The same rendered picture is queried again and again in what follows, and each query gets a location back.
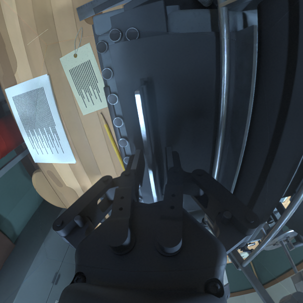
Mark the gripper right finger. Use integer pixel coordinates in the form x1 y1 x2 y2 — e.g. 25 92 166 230
154 146 261 257

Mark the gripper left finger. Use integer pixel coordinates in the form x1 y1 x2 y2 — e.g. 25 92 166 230
52 149 146 255

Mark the wooden board with slot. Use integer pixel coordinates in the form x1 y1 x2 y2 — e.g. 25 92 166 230
31 168 80 210

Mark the silver flat line-space gauge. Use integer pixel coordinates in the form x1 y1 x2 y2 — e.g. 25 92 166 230
134 87 159 204

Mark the chrome curved lever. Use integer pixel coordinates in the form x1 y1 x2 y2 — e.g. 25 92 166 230
240 188 303 268

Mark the chrome paper bail rod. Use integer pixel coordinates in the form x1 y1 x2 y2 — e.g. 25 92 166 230
211 0 232 183

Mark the black platen roller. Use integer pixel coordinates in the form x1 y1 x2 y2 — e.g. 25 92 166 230
246 0 303 215

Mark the yellow pencil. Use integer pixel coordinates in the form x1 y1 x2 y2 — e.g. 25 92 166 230
100 112 126 172

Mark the teal cabinet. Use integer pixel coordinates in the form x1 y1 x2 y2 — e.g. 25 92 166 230
0 153 45 243

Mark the white typed paper sheet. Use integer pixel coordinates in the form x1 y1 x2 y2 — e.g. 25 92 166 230
4 73 77 165

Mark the grey cupboard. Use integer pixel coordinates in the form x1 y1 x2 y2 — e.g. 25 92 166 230
0 205 79 303

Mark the grey curved paper scale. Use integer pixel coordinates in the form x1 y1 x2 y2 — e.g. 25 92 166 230
229 24 259 194

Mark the teal round pad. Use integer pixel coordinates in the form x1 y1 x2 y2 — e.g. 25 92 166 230
226 246 303 296

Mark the red box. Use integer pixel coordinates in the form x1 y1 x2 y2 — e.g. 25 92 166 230
0 99 26 161

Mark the grey steel ruler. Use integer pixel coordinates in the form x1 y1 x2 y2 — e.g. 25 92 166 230
76 0 106 22

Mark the cream paper tag with string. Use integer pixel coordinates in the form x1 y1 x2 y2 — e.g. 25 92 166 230
59 27 110 116

